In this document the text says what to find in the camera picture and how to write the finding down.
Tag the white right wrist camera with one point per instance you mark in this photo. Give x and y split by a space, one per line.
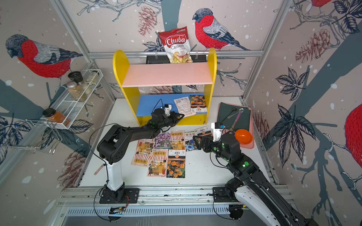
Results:
217 130

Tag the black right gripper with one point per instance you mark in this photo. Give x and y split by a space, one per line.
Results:
209 141

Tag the black lid spice jar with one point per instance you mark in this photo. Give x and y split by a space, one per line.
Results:
76 76

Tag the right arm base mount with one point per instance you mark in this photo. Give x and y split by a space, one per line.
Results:
223 194

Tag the purple flower seed bag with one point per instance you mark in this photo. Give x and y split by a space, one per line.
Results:
163 140

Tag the yellow shelf unit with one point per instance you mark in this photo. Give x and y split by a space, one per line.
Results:
131 77

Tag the pink handled spoon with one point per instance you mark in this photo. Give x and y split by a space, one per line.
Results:
232 128

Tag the pale spice jar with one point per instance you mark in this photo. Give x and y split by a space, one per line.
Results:
93 78

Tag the red Chuba chips bag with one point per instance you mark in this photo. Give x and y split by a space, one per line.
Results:
176 45

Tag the silver fork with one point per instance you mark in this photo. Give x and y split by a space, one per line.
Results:
99 169

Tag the orange spice jar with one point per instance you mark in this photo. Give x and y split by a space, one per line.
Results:
55 116

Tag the blue flower seed bag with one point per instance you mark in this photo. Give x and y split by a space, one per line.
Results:
190 144

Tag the white wire spice rack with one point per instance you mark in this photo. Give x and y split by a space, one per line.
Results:
71 108

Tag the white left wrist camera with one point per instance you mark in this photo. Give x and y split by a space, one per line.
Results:
167 109

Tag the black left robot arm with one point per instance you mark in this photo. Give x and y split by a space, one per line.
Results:
113 146

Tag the metal wire hook rack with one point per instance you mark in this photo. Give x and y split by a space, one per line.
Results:
43 137

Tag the striped shop seed bag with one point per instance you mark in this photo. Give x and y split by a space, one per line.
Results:
178 140

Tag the black wall holder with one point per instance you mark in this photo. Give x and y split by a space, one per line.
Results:
165 60

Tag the orange marigold seed bag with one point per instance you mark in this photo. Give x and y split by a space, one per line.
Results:
204 131

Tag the white text seed bag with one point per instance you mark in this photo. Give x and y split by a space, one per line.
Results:
184 106

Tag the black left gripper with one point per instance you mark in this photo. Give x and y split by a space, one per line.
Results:
174 117

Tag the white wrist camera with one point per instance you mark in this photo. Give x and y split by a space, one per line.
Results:
217 130
167 109

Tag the dark marigold seed bag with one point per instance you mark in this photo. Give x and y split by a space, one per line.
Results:
176 164

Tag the silver lid spice jar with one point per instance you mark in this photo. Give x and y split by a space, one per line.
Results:
76 91

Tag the dark green cloth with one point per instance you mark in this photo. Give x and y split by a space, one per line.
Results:
244 120

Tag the orange bowl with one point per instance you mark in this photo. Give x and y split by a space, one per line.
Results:
243 136

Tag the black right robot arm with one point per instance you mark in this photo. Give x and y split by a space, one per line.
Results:
249 186

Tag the pink tray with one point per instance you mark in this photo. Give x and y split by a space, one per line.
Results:
251 145

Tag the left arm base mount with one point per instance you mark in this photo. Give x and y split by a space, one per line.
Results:
121 195

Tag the pink shop seed bag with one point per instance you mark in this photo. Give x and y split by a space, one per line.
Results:
157 166
143 152

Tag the dark metal spoon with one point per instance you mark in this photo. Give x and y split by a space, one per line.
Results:
232 111

